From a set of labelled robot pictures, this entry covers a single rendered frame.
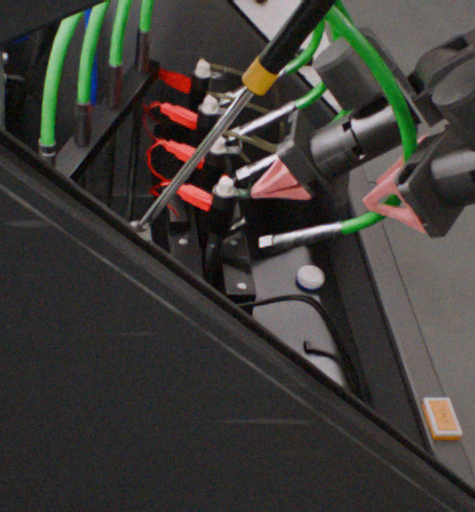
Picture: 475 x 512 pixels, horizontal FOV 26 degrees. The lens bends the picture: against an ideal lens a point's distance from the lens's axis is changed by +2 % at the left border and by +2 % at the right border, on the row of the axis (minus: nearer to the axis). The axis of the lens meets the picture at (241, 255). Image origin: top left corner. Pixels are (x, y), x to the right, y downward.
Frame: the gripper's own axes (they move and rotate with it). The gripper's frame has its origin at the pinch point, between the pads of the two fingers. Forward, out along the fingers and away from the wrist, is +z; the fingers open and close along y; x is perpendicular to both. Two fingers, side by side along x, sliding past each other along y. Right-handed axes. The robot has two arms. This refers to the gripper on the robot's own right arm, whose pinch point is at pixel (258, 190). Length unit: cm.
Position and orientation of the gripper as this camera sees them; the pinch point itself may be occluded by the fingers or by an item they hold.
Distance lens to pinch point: 118.9
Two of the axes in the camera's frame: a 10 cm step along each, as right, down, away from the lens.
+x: -1.4, 6.7, -7.2
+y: -6.1, -6.4, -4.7
